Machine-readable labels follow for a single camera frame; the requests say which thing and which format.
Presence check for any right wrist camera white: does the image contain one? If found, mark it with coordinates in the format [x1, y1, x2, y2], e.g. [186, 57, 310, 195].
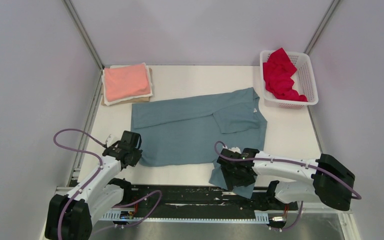
[229, 147, 242, 154]

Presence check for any aluminium frame rail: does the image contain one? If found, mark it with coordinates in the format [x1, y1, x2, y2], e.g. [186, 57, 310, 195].
[54, 186, 353, 215]

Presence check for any folded white t shirt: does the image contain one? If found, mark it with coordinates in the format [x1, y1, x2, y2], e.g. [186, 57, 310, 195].
[101, 62, 154, 107]

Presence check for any red t shirt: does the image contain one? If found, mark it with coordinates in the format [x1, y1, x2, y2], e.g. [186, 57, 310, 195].
[262, 48, 308, 102]

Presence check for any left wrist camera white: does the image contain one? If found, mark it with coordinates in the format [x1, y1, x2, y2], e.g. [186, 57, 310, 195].
[105, 134, 121, 146]

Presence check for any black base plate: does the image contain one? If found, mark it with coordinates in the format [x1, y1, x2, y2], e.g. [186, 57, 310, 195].
[120, 184, 299, 219]

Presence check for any white plastic basket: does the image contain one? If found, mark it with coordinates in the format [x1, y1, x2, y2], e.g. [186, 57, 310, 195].
[259, 50, 319, 109]

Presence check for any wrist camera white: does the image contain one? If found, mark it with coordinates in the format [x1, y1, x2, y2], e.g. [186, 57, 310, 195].
[105, 134, 121, 146]
[229, 147, 242, 154]

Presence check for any white slotted cable duct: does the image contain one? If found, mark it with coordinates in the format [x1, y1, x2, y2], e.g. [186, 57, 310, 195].
[99, 210, 270, 224]

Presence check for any grey-blue t shirt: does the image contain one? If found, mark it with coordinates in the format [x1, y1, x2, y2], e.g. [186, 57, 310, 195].
[130, 87, 268, 189]

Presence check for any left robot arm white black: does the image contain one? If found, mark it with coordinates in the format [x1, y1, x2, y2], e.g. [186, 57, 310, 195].
[44, 130, 143, 240]

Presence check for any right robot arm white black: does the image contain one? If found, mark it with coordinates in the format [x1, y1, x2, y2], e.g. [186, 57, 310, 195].
[209, 147, 362, 211]

